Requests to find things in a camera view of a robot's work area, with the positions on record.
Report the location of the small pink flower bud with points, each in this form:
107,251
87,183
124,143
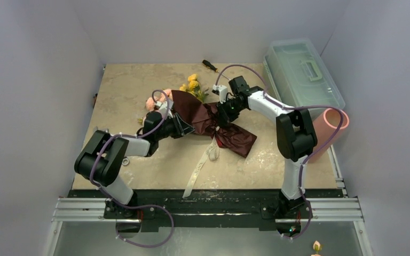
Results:
317,248

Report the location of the flower bouquet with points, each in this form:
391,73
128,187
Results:
203,117

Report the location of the adjustable wrench with red handle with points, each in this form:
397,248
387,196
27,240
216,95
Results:
125,161

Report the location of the cream ribbon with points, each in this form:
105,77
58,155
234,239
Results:
210,154

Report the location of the clear plastic storage box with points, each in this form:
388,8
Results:
297,76

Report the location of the pink cylindrical vase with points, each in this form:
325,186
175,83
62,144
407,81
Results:
325,125

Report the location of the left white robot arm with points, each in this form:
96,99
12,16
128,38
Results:
101,159

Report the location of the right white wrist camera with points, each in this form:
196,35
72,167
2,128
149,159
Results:
221,91

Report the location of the yellow black screwdriver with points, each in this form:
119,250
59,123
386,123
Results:
210,66

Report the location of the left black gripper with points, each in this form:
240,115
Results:
181,128

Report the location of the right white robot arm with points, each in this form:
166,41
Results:
296,137

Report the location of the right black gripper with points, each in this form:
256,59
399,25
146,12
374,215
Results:
222,113

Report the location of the aluminium rail frame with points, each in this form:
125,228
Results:
344,236

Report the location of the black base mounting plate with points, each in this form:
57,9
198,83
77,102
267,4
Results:
206,208

